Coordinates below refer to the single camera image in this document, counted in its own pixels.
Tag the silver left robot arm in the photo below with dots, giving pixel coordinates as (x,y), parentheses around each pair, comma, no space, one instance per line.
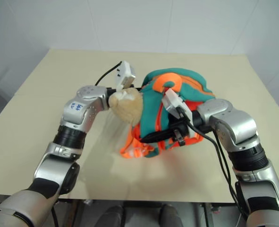
(78,111)

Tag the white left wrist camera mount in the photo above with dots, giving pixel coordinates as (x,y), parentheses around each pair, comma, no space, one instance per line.
(126,73)

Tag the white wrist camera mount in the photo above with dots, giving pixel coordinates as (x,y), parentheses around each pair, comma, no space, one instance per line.
(173,100)
(126,73)

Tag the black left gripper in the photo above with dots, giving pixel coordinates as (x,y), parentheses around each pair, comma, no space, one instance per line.
(137,88)

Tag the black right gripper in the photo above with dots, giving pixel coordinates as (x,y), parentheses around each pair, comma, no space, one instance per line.
(180,128)

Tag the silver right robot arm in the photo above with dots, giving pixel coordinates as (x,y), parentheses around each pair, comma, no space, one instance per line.
(236,123)

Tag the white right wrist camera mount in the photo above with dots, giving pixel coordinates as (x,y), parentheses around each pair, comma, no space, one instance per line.
(173,100)

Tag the teal and orange plush toy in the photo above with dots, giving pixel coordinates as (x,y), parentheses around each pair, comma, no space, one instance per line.
(151,106)

